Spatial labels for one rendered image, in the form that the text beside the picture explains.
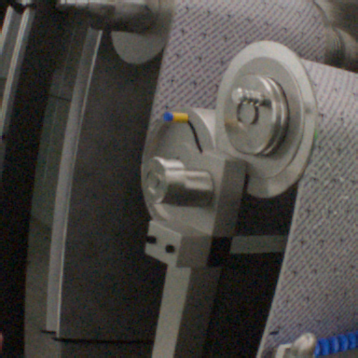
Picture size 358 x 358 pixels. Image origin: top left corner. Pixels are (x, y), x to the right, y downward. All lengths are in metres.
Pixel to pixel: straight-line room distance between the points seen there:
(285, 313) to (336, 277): 0.07
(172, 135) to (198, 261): 0.17
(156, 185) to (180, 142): 0.14
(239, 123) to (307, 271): 0.15
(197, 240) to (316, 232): 0.11
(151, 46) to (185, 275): 0.28
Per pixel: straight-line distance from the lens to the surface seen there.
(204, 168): 1.00
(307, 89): 0.94
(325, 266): 1.00
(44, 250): 1.81
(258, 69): 0.99
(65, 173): 1.30
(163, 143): 1.12
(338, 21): 1.39
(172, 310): 1.02
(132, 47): 1.20
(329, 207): 0.98
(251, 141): 0.97
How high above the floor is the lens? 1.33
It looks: 9 degrees down
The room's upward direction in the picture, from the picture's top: 10 degrees clockwise
